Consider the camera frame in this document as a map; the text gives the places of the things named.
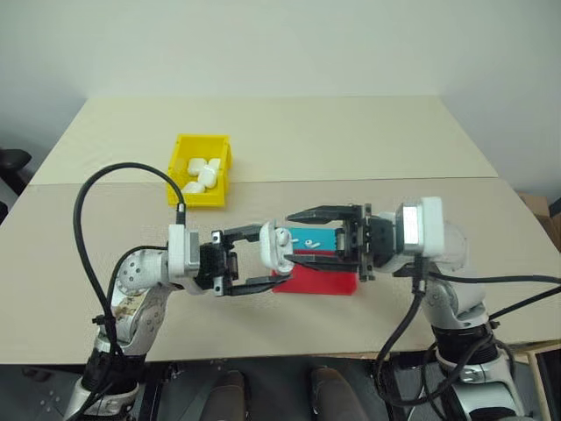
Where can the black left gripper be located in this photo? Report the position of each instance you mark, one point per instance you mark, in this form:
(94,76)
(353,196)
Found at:
(215,267)

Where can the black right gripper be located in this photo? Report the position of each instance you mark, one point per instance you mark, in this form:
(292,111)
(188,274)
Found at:
(374,241)

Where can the white earbud case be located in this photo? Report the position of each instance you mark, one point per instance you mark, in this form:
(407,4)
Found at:
(208,178)
(268,247)
(196,165)
(214,164)
(192,188)

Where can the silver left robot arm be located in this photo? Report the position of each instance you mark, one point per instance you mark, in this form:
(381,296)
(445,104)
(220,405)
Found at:
(131,272)

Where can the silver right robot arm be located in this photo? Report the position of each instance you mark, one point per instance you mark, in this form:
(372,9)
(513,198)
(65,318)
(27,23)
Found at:
(456,302)

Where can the yellow plastic bin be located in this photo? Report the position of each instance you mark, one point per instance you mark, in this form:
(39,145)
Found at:
(219,193)

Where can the closed white earbud case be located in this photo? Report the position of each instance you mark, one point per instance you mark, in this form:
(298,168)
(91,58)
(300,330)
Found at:
(192,188)
(208,178)
(214,164)
(196,165)

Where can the teal earbud holder block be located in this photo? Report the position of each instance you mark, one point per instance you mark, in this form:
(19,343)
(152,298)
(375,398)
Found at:
(322,239)

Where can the red plastic stand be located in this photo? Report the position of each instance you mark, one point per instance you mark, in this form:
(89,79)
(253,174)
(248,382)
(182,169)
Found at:
(320,283)

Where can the brown cardboard box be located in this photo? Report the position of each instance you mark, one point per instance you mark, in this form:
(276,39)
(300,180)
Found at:
(541,219)

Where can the black office chair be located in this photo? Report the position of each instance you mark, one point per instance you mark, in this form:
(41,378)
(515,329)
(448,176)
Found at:
(13,160)

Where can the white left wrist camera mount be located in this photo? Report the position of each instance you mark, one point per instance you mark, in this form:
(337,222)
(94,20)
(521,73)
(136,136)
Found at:
(182,252)

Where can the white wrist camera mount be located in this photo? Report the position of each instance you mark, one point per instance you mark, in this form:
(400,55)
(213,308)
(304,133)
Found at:
(423,226)
(182,252)

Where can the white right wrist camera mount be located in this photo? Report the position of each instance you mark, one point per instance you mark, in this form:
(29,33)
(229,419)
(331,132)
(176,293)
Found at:
(423,226)

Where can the light wooden frame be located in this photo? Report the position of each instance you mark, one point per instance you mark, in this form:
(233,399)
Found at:
(532,377)

